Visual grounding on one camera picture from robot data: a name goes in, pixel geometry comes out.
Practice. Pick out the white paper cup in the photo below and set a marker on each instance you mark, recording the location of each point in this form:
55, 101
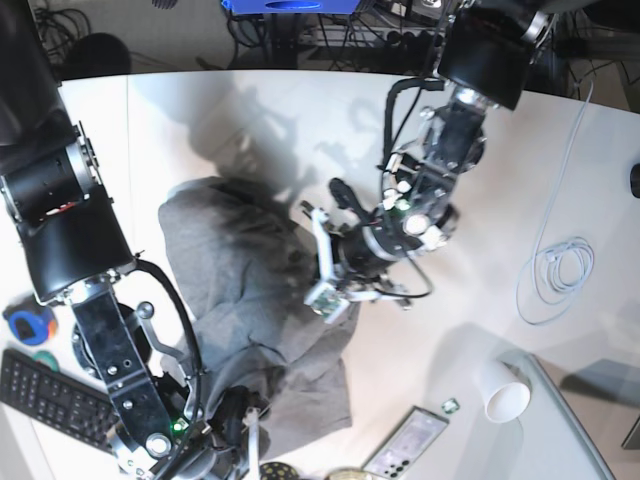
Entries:
504, 396

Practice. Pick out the black gold dotted round object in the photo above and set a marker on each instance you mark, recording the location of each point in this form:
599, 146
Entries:
277, 471

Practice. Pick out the black computer keyboard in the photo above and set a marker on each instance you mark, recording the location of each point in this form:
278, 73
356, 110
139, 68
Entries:
56, 400

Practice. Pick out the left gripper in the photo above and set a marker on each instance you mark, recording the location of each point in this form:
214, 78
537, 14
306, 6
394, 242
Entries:
353, 261

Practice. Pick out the gold rimmed round tin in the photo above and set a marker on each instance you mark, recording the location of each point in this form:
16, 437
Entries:
348, 473

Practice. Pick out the green round object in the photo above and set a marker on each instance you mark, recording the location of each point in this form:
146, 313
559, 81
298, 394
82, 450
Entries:
47, 359

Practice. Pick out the glass side table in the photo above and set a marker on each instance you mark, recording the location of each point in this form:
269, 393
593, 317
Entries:
578, 425

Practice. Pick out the blue orange tape measure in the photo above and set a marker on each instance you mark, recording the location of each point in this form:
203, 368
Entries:
31, 323

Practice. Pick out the small green white chip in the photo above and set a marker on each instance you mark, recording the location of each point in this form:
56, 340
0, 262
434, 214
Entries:
450, 406

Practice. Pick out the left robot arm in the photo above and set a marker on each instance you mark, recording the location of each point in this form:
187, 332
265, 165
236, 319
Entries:
488, 49

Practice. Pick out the grey t-shirt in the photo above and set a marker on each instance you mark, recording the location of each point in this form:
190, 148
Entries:
243, 271

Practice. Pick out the black round object at edge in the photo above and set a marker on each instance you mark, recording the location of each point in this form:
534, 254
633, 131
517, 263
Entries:
634, 180

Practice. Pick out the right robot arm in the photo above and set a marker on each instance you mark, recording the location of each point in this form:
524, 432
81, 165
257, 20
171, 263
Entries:
153, 417

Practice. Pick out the blue box with hole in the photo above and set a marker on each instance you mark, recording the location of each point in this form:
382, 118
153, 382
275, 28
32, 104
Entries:
246, 7

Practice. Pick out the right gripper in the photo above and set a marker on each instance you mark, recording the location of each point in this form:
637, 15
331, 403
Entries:
226, 446

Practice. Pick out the smartphone in clear case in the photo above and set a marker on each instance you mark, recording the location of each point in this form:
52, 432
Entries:
405, 444

